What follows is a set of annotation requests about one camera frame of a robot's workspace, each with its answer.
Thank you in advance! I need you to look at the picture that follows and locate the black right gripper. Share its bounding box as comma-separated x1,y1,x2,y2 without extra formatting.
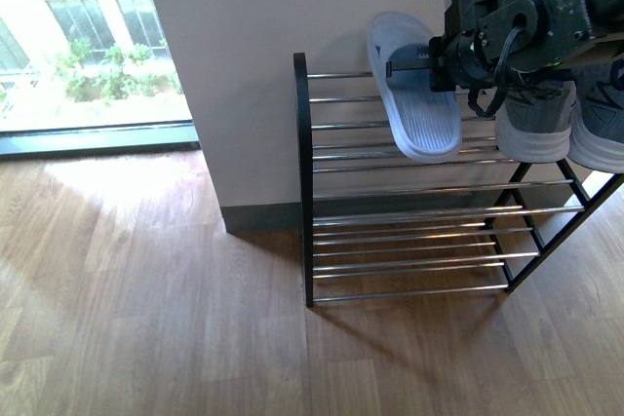
385,34,492,93

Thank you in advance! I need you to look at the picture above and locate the light blue rubber slipper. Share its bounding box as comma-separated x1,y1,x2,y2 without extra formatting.
367,12,461,164

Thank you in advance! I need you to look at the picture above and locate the grey knit sneaker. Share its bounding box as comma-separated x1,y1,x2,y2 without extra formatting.
568,59,623,173
495,73,576,164

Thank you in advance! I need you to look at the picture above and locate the black metal shoe rack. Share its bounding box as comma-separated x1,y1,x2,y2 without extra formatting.
293,53,623,306

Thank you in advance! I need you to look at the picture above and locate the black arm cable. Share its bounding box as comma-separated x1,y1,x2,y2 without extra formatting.
465,25,576,118

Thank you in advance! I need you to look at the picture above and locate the dark window frame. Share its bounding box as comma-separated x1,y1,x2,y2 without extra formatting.
1,120,200,161

